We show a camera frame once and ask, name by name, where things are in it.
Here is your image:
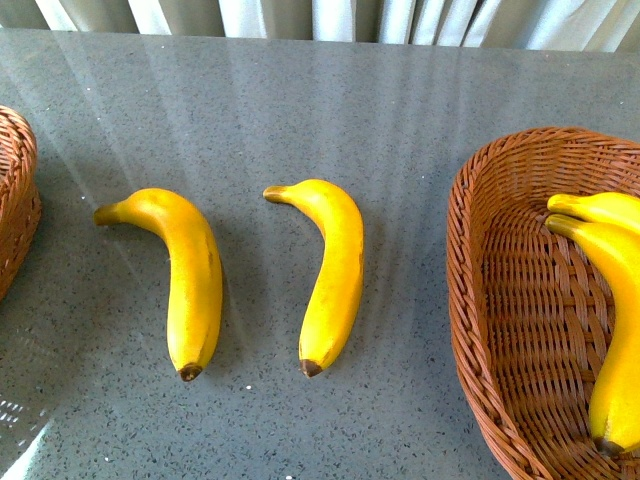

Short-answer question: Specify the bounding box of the lower banana in basket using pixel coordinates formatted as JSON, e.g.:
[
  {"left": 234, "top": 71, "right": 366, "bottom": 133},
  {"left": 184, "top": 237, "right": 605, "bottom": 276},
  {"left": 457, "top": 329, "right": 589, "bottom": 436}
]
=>
[{"left": 545, "top": 214, "right": 639, "bottom": 457}]

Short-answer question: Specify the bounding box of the white pleated curtain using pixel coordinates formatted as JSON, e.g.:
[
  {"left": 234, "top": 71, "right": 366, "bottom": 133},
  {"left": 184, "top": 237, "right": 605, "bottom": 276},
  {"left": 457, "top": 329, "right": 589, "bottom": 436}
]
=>
[{"left": 1, "top": 0, "right": 639, "bottom": 52}]

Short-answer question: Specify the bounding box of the right brown wicker basket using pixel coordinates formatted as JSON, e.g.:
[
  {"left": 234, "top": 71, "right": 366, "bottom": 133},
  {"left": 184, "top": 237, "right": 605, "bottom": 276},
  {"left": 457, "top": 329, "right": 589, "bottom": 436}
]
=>
[{"left": 446, "top": 127, "right": 639, "bottom": 479}]

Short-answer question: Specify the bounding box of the yellow banana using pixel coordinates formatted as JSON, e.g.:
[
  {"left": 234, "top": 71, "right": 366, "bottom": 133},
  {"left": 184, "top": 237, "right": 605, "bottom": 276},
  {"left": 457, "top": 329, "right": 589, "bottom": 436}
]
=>
[
  {"left": 263, "top": 179, "right": 365, "bottom": 378},
  {"left": 93, "top": 188, "right": 223, "bottom": 382}
]

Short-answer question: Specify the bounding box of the banana in basket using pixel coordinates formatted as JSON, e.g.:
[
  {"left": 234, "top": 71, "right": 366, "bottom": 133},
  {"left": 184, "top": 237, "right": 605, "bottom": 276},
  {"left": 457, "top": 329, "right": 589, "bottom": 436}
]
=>
[
  {"left": 547, "top": 192, "right": 640, "bottom": 234},
  {"left": 545, "top": 214, "right": 639, "bottom": 457}
]

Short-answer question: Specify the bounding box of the brown wicker basket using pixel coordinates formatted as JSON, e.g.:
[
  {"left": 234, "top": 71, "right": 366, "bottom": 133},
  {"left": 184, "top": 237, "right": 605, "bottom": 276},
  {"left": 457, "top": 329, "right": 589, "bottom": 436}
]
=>
[
  {"left": 1, "top": 106, "right": 42, "bottom": 299},
  {"left": 446, "top": 127, "right": 639, "bottom": 479}
]

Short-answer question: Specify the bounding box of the left brown wicker basket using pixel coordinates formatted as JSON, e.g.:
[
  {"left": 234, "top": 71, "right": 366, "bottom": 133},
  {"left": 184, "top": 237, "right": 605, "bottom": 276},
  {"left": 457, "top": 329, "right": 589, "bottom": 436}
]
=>
[{"left": 1, "top": 106, "right": 42, "bottom": 299}]

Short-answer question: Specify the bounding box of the upper banana in basket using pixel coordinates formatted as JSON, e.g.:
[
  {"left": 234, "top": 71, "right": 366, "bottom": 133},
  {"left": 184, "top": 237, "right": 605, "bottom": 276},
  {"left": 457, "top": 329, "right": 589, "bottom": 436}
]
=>
[{"left": 547, "top": 192, "right": 640, "bottom": 234}]

